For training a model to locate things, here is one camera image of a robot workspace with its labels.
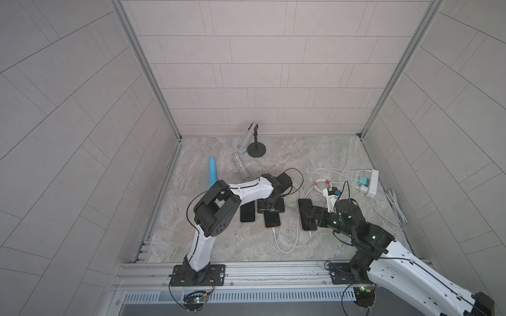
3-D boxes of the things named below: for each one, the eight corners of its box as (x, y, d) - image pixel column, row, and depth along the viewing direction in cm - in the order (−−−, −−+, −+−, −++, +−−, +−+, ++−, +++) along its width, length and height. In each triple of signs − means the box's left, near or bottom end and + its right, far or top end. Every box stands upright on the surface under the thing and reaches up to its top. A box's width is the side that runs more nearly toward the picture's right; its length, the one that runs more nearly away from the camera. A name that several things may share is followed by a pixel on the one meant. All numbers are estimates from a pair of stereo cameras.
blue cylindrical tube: (210, 189, 96) (209, 186, 94) (210, 159, 108) (209, 156, 106) (217, 188, 96) (216, 185, 94) (216, 158, 108) (215, 155, 106)
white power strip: (365, 197, 93) (369, 193, 90) (370, 173, 102) (373, 169, 99) (372, 199, 92) (376, 196, 89) (376, 175, 101) (379, 171, 98)
